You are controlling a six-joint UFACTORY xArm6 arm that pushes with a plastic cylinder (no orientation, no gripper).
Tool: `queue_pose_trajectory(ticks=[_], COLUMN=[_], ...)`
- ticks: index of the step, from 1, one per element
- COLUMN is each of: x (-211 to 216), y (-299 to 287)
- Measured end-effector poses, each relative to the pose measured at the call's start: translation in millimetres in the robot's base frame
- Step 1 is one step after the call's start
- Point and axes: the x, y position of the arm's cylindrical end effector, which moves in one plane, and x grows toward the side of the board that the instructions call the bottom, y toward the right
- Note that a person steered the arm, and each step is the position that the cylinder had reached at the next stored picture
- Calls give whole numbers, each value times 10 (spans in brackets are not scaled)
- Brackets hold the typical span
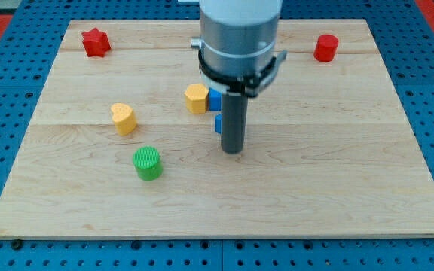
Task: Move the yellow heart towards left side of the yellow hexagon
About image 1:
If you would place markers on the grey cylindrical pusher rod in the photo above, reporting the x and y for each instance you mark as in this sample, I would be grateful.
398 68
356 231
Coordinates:
233 123

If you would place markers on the red cylinder block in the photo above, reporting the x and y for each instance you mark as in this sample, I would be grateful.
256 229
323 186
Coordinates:
326 48

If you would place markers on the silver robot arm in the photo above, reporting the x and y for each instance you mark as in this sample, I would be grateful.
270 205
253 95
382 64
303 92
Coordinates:
236 58

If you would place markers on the blue block upper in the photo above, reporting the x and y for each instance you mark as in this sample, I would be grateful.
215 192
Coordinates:
215 100

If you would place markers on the blue block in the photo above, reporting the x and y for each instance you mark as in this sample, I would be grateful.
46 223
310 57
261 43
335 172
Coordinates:
218 124
215 100

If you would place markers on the yellow heart block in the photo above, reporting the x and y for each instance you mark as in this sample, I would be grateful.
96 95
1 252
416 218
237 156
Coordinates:
123 118

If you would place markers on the blue block lower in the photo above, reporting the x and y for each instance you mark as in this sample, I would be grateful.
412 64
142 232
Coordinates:
218 124

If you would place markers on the red star block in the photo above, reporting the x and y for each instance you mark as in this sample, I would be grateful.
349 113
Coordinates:
96 43

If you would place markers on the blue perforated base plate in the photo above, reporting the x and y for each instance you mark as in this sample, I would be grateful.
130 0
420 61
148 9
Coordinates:
28 48

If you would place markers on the green cylinder block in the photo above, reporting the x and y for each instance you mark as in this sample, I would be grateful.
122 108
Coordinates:
147 163

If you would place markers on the wooden board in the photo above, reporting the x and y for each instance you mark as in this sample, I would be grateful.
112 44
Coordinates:
329 152

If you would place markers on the yellow hexagon block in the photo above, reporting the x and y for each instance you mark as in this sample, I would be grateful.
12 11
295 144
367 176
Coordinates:
197 98

